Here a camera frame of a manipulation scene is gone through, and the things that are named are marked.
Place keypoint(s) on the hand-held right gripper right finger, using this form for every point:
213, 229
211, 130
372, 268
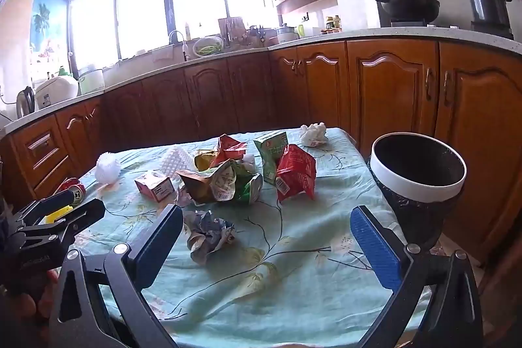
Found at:
375, 246

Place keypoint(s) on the crushed green can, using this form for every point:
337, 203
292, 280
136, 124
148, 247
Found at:
249, 189

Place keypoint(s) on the red snack bag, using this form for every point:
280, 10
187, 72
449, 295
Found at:
295, 172

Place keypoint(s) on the white rice cooker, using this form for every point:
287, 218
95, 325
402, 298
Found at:
57, 92

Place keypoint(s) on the crumpled red wrapper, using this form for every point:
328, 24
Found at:
230, 148

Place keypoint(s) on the wooden kitchen base cabinets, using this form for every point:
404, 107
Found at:
387, 87

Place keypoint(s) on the grey cooking pot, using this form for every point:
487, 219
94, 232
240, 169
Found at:
487, 7

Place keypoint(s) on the steel electric kettle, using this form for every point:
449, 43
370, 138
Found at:
25, 101

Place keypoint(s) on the white foam mesh sleeve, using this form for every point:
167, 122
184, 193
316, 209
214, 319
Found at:
176, 162

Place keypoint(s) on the white green lidded pot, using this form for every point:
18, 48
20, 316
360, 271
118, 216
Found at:
91, 79

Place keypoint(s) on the red drink can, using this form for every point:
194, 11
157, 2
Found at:
73, 185

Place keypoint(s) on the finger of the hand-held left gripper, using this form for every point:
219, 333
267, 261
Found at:
81, 215
32, 211

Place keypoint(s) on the small pink carton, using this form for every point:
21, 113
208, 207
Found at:
154, 187

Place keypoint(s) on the wooden utensil holder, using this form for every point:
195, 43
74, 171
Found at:
231, 31

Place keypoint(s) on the group of condiment bottles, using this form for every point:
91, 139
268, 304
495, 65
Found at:
331, 26

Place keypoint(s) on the white foam fruit net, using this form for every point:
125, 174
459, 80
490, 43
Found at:
108, 167

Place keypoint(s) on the speckled white countertop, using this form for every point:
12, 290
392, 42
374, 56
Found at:
228, 53

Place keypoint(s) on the light green floral tablecloth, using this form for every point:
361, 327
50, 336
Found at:
285, 250

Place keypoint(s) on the black wok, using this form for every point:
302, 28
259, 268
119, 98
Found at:
408, 5

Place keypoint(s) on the crumpled white tissue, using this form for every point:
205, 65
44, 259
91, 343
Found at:
313, 135

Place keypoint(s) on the brown yellow snack bag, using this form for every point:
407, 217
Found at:
208, 185

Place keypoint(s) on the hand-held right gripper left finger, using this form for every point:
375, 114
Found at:
157, 246

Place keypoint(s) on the white dish soap bottle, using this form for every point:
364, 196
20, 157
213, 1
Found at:
187, 31

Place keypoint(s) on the green drink carton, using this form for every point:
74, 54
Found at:
270, 156

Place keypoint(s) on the large kitchen window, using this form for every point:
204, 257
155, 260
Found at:
138, 13

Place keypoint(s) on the beach wall poster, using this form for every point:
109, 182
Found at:
48, 30

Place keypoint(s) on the crumpled grey foil wrapper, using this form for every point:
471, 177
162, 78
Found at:
208, 236

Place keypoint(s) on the white bin with black bag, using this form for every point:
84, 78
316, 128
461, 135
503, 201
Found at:
420, 185

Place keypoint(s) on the white electric cooker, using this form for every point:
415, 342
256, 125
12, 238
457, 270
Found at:
286, 34

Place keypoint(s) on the person's left hand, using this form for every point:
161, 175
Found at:
24, 305

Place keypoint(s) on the chrome sink faucet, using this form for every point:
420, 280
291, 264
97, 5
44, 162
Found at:
176, 36

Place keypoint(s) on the green draining basket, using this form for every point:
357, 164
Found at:
208, 46

